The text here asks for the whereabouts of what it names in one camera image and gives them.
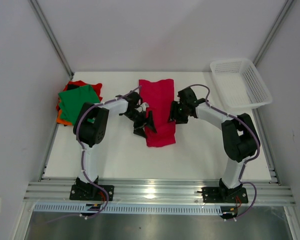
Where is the green folded t shirt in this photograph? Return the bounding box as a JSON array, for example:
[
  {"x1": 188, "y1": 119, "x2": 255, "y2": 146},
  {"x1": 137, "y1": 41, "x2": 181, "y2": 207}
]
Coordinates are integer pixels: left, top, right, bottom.
[{"x1": 56, "y1": 83, "x2": 102, "y2": 125}]

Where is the white slotted cable duct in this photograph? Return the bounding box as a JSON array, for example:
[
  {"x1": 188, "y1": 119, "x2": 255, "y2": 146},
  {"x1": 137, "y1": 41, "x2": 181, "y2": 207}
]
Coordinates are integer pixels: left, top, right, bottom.
[{"x1": 34, "y1": 202, "x2": 222, "y2": 216}]

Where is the right aluminium corner post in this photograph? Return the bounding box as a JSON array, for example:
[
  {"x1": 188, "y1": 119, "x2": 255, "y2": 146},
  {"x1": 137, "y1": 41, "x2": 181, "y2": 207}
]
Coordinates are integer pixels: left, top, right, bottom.
[{"x1": 252, "y1": 0, "x2": 297, "y2": 67}]

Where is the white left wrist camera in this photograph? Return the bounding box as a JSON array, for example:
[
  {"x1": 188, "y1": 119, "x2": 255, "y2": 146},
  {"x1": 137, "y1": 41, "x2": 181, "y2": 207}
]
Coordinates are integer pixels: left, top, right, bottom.
[{"x1": 137, "y1": 102, "x2": 149, "y2": 113}]

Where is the crimson t shirt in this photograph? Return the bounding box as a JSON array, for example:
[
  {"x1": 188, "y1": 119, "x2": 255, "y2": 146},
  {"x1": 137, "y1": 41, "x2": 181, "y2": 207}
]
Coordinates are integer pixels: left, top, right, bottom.
[{"x1": 138, "y1": 78, "x2": 176, "y2": 148}]

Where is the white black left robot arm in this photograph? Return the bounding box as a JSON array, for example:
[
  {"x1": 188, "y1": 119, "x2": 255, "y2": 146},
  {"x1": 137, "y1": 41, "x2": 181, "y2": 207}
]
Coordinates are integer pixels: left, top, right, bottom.
[{"x1": 73, "y1": 91, "x2": 157, "y2": 200}]

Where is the aluminium front rail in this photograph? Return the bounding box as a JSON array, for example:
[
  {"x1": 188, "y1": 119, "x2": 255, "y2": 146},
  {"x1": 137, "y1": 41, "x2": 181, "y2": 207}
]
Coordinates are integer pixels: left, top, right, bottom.
[{"x1": 23, "y1": 178, "x2": 296, "y2": 206}]

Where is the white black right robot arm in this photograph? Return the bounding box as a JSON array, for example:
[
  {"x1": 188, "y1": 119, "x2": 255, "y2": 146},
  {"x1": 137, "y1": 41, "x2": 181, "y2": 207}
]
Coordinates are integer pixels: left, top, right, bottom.
[{"x1": 169, "y1": 86, "x2": 261, "y2": 203}]

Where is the white plastic basket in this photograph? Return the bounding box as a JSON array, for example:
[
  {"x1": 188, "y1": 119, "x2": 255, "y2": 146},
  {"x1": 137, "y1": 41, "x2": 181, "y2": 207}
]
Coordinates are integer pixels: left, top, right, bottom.
[{"x1": 210, "y1": 58, "x2": 273, "y2": 111}]

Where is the red folded t shirt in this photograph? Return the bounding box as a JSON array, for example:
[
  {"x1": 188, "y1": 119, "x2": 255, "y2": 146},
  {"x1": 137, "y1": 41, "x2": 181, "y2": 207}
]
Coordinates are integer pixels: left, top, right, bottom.
[{"x1": 56, "y1": 80, "x2": 103, "y2": 112}]

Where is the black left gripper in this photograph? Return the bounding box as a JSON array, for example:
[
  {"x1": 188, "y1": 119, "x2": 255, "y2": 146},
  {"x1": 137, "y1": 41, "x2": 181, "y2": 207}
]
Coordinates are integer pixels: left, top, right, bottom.
[{"x1": 123, "y1": 109, "x2": 157, "y2": 139}]

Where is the left aluminium corner post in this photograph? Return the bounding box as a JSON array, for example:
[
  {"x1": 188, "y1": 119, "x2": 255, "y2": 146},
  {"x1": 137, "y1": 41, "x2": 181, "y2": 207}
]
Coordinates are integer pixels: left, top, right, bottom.
[{"x1": 28, "y1": 0, "x2": 74, "y2": 79}]

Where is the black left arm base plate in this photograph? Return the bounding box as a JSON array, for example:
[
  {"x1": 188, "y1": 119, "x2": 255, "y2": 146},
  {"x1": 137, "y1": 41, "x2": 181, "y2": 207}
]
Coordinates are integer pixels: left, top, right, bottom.
[{"x1": 69, "y1": 185, "x2": 107, "y2": 202}]

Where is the aluminium corner post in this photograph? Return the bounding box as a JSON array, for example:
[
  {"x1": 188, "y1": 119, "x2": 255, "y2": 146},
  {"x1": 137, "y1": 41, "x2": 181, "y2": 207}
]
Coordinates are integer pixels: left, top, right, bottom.
[
  {"x1": 252, "y1": 0, "x2": 297, "y2": 67},
  {"x1": 28, "y1": 0, "x2": 74, "y2": 79}
]

